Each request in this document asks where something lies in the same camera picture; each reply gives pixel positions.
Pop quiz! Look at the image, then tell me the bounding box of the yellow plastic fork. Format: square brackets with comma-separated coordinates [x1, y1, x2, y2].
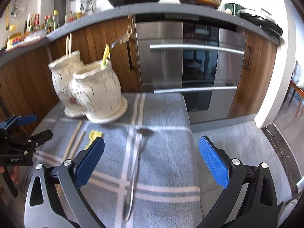
[101, 44, 110, 70]
[85, 130, 103, 149]

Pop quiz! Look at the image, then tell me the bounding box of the silver spoon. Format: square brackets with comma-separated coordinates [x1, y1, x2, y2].
[123, 128, 153, 223]

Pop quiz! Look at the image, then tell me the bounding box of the wooden kitchen cabinet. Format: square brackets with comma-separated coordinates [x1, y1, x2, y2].
[1, 17, 142, 120]

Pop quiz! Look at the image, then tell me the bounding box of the left hand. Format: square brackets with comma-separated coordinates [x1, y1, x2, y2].
[0, 166, 20, 185]

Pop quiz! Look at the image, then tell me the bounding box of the grey striped cloth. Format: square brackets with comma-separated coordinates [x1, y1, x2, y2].
[33, 93, 201, 227]

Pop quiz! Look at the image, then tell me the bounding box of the white ceramic double utensil holder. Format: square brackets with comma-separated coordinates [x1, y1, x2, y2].
[48, 51, 128, 124]

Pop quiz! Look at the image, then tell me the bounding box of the white chopstick in holder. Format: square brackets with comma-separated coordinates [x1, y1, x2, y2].
[65, 35, 69, 57]

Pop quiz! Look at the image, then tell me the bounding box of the oil bottle yellow cap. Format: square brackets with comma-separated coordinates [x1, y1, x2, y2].
[53, 10, 60, 30]

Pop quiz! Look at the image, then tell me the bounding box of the stainless steel oven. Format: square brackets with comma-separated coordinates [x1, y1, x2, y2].
[135, 22, 245, 123]

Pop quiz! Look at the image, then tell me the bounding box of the grey countertop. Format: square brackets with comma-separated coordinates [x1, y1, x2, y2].
[1, 3, 280, 66]

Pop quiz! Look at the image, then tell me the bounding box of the gold fork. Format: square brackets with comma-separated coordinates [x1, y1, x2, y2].
[110, 14, 133, 52]

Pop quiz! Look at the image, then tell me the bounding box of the black griddle pan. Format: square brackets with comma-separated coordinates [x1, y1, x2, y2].
[237, 8, 283, 39]

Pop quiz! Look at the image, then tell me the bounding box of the green kettle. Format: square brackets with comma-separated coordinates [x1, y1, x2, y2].
[224, 3, 244, 16]

